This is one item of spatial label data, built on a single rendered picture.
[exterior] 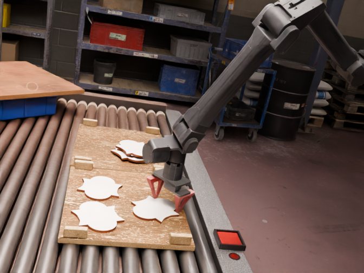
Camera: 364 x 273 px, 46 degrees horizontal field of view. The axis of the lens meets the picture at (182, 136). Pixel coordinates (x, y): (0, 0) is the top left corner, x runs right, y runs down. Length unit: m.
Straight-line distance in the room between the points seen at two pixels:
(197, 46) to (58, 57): 1.93
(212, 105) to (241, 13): 5.42
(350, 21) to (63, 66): 4.35
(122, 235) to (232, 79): 0.49
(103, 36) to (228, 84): 4.49
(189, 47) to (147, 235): 4.68
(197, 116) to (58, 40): 5.16
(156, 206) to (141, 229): 0.13
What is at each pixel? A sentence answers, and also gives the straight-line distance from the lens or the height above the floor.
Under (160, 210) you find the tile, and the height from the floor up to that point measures 0.94.
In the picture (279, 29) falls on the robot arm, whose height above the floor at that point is 1.51.
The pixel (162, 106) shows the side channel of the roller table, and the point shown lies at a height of 0.94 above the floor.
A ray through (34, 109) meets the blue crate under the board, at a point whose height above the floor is 0.96.
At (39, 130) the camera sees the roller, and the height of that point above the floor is 0.92.
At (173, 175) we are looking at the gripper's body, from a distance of 1.23.
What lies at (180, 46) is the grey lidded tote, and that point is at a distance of 5.66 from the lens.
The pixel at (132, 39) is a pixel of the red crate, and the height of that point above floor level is 0.78.
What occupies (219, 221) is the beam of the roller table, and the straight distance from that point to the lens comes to 1.34.
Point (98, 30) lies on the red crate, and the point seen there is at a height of 0.82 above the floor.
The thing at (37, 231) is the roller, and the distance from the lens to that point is 1.18.
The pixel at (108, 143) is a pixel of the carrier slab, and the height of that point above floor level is 0.94.
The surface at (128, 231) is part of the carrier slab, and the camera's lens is 1.17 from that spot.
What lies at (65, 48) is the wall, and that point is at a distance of 6.22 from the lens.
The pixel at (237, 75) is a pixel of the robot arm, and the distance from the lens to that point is 1.08.
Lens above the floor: 1.57
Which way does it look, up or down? 20 degrees down
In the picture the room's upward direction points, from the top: 11 degrees clockwise
